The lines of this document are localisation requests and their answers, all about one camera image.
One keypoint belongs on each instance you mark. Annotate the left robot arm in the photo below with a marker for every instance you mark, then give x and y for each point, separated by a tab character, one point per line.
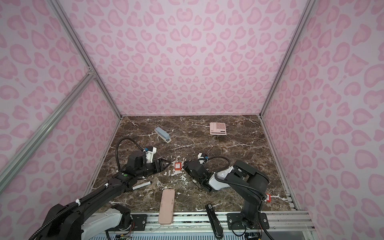
65	222

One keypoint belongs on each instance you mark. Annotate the pink pencil case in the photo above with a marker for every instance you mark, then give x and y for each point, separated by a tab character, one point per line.
166	212

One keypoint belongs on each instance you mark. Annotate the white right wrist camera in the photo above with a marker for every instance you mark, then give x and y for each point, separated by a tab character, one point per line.
202	156

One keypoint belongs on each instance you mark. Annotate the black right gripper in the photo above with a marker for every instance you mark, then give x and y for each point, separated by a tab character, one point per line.
187	167

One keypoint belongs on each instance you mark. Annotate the red key tag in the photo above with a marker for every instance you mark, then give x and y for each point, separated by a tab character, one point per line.
268	198
178	166

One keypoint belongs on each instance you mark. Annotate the pink desk calculator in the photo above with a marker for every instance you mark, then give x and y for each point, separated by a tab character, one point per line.
218	129

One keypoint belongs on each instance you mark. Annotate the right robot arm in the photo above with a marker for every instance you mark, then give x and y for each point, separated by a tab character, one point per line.
250	183

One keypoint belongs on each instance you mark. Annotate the grey blue stapler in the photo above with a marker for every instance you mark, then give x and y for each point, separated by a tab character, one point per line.
163	134

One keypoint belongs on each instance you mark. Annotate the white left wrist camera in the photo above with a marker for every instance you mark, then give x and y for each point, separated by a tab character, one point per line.
149	154

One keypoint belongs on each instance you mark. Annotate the black stapler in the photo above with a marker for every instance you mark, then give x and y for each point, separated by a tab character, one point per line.
215	223

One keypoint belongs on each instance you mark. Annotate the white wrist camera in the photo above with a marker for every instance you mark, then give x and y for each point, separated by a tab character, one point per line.
202	156
149	154

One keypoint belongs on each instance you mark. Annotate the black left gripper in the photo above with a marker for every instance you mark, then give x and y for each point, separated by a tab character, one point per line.
161	168

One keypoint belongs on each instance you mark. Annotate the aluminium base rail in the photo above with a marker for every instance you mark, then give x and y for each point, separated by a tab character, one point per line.
284	225

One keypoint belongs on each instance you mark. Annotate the black white marker pen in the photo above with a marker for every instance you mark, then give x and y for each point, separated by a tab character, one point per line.
141	185

